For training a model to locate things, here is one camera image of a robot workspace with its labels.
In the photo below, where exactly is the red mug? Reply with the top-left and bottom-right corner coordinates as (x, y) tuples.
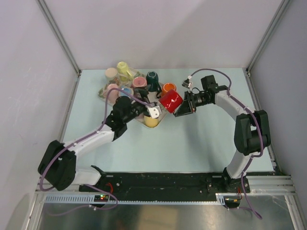
(159, 89), (183, 113)

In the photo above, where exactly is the orange mug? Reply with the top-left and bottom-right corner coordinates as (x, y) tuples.
(161, 82), (177, 97)

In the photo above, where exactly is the pink octagonal mug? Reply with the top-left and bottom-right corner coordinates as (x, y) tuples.
(106, 83), (119, 104)

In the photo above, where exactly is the beige mug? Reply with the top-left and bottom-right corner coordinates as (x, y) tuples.
(105, 68), (118, 81)

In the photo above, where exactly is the leaf pattern serving tray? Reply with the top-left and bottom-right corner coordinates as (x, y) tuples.
(97, 69), (180, 129)

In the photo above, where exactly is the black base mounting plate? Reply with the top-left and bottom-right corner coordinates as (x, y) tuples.
(79, 172), (250, 202)

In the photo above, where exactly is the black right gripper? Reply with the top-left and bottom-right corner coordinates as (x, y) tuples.
(175, 91), (212, 117)

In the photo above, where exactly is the blue butterfly mug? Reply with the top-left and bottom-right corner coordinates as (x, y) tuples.
(118, 87), (134, 97)

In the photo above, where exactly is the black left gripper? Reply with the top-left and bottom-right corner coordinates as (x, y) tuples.
(123, 85), (151, 124)

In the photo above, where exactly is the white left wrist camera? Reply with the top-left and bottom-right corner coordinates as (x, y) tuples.
(147, 105), (162, 119)

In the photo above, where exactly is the pale yellow green mug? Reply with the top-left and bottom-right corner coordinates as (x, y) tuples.
(117, 61), (133, 82)

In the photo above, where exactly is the grey slotted cable duct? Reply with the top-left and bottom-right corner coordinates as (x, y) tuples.
(45, 194), (239, 205)

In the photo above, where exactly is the pink face pattern mug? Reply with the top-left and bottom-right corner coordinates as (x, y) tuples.
(131, 76), (147, 88)

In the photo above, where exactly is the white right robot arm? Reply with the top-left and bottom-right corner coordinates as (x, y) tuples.
(174, 75), (271, 193)

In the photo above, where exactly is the dark green mug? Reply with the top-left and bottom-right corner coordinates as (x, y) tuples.
(146, 71), (161, 92)

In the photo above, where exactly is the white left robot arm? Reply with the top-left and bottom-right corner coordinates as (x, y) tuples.
(38, 90), (151, 191)

